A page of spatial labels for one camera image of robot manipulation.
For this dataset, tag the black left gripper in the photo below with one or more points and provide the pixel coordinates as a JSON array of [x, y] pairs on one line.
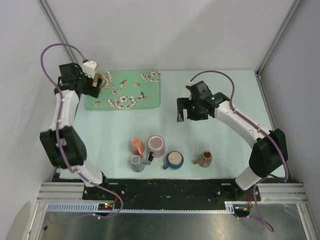
[[93, 91]]

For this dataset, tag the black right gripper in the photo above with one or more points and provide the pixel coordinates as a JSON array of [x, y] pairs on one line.
[[183, 103]]

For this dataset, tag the beige round mug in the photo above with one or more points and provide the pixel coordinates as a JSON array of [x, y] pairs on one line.
[[99, 81]]

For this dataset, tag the lilac mug black handle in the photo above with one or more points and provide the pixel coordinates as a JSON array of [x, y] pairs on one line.
[[156, 147]]

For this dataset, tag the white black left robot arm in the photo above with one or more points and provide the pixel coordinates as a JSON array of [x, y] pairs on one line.
[[62, 144]]

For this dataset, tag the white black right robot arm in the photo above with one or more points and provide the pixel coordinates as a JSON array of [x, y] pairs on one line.
[[268, 147]]

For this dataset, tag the dark blue mug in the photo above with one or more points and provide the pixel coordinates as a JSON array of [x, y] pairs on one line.
[[174, 160]]

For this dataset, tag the brown striped mug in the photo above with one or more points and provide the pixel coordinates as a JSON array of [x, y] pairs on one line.
[[204, 160]]

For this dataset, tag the salmon pink mug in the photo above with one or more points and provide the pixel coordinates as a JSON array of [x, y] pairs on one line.
[[137, 147]]

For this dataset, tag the grey blue small mug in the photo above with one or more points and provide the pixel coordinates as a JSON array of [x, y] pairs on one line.
[[138, 164]]

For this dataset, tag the green floral placemat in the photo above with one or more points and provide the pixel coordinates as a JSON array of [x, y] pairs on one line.
[[127, 90]]

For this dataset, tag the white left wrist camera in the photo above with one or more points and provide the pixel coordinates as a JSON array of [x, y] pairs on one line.
[[89, 68]]

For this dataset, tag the left aluminium frame post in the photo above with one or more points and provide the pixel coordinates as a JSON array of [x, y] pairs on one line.
[[72, 54]]

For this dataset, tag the aluminium frame post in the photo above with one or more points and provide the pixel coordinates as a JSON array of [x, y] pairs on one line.
[[72, 54], [280, 34]]

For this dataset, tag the right aluminium frame post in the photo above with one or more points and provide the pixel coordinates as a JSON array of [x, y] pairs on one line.
[[280, 34]]

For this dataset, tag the grey slotted cable duct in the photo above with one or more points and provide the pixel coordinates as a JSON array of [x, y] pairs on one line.
[[82, 207]]

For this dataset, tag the aluminium front rail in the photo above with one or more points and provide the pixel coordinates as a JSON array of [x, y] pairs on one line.
[[270, 193]]

